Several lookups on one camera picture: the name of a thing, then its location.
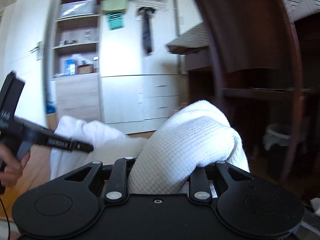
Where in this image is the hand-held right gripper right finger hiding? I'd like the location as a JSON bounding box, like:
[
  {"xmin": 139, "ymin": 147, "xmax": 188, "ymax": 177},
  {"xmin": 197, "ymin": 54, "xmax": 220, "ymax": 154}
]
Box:
[{"xmin": 189, "ymin": 161, "xmax": 253, "ymax": 202}]

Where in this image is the wooden shelf unit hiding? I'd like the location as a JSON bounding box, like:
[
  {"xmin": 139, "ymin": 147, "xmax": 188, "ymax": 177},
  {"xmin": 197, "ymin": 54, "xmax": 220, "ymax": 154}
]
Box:
[{"xmin": 52, "ymin": 0, "xmax": 101, "ymax": 123}]

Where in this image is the white door with handle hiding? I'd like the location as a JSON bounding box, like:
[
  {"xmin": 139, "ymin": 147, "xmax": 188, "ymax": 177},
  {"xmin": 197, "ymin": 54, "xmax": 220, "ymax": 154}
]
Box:
[{"xmin": 0, "ymin": 0, "xmax": 49, "ymax": 120}]

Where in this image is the person's left hand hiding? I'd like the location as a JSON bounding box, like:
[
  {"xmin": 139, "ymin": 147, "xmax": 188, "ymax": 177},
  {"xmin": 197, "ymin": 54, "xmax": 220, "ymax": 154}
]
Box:
[{"xmin": 0, "ymin": 145, "xmax": 31, "ymax": 187}]

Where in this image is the white wardrobe with drawers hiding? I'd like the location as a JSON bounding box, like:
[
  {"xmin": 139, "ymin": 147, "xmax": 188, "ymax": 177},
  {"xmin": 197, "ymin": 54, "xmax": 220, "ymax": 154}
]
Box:
[{"xmin": 99, "ymin": 0, "xmax": 182, "ymax": 133}]

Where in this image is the white knit garment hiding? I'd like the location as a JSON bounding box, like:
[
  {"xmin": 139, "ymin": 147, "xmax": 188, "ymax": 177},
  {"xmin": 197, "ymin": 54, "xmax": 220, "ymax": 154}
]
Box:
[{"xmin": 50, "ymin": 100, "xmax": 250, "ymax": 196}]

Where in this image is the brown cardboard box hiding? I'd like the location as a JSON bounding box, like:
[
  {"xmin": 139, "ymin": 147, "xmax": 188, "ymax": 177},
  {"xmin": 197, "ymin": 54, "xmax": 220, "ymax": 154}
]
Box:
[{"xmin": 77, "ymin": 64, "xmax": 95, "ymax": 75}]

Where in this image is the dark wooden chair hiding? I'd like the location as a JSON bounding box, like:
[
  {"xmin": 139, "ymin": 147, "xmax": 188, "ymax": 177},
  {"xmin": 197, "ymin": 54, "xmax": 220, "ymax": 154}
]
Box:
[{"xmin": 191, "ymin": 0, "xmax": 309, "ymax": 200}]

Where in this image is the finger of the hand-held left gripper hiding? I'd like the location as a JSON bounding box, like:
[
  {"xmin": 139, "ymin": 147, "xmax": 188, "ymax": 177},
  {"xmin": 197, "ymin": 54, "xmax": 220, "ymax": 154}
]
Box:
[{"xmin": 32, "ymin": 123, "xmax": 94, "ymax": 153}]

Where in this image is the dark necktie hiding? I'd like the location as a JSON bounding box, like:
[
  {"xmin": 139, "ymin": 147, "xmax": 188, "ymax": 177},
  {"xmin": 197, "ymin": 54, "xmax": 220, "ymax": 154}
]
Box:
[{"xmin": 138, "ymin": 6, "xmax": 156, "ymax": 55}]

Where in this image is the blue box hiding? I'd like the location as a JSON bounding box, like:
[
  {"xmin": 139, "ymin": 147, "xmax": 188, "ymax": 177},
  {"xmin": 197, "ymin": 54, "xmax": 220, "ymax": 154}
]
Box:
[{"xmin": 65, "ymin": 59, "xmax": 76, "ymax": 76}]

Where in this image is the black cable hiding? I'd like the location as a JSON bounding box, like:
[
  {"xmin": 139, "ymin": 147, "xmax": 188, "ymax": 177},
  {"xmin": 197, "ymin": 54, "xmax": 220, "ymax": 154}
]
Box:
[{"xmin": 0, "ymin": 192, "xmax": 11, "ymax": 240}]

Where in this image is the teal basket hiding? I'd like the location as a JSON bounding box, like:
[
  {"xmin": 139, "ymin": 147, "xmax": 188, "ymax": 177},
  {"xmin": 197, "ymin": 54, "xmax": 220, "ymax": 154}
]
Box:
[{"xmin": 106, "ymin": 12, "xmax": 125, "ymax": 31}]

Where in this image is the bin with white bag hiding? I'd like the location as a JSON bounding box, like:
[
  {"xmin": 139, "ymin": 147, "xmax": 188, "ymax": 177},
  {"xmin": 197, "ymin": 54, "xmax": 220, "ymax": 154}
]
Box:
[{"xmin": 264, "ymin": 124, "xmax": 306, "ymax": 179}]

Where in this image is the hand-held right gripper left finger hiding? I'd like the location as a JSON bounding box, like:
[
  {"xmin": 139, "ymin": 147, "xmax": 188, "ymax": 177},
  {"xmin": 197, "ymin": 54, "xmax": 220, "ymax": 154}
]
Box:
[{"xmin": 64, "ymin": 156, "xmax": 137, "ymax": 203}]

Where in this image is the green folded cloth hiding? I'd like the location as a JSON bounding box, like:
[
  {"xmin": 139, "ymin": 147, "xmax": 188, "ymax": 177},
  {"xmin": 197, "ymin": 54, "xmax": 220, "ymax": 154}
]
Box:
[{"xmin": 102, "ymin": 0, "xmax": 128, "ymax": 12}]

